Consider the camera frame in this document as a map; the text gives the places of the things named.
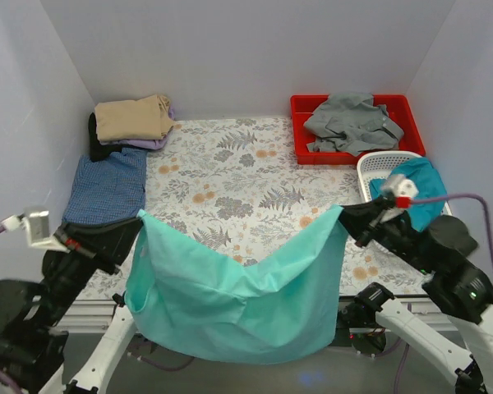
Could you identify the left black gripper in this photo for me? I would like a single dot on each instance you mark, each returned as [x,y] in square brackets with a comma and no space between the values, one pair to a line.
[92,251]

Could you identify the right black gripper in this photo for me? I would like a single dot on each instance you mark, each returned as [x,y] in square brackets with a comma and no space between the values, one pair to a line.
[375,222]

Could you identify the mint green t shirt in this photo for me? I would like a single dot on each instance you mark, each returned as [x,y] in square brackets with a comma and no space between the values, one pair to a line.
[193,300]

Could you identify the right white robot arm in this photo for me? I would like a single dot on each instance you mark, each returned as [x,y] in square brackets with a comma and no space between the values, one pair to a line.
[459,342]

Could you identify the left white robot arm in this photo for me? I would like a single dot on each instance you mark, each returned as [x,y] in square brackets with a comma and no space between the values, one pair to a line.
[31,346]

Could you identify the blue checkered shirt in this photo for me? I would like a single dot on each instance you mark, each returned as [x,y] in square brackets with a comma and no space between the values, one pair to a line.
[108,190]

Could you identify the white plastic basket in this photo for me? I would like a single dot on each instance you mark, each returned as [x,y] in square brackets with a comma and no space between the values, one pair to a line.
[372,170]

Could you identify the teal blue t shirt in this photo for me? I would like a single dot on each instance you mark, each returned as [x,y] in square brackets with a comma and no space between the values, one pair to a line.
[429,184]

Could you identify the folded black garment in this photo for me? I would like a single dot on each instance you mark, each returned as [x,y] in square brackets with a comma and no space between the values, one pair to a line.
[96,149]

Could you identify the grey polo shirt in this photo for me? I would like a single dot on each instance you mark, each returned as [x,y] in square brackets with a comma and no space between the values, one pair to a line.
[352,123]

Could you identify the folded lavender shirt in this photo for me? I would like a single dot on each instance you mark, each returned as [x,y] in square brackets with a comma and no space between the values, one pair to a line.
[148,143]

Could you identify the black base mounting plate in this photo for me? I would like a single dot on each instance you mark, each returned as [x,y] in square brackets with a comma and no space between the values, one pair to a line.
[262,330]

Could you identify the red plastic tray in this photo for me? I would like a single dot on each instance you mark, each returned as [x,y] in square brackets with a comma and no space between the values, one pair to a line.
[303,105]

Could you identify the floral patterned table mat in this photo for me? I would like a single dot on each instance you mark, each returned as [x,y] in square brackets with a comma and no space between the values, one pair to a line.
[236,187]

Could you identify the folded beige shirt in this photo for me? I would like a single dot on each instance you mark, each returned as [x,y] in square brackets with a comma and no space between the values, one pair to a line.
[127,119]

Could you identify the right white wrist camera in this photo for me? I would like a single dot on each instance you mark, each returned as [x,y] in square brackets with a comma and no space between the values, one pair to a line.
[399,192]

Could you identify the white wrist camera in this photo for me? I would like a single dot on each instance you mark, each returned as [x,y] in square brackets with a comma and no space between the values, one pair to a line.
[34,221]
[399,192]

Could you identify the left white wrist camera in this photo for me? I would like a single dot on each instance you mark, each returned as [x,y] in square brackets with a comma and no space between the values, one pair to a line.
[34,221]

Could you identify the aluminium frame rail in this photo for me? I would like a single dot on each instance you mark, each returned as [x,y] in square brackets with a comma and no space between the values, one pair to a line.
[94,316]

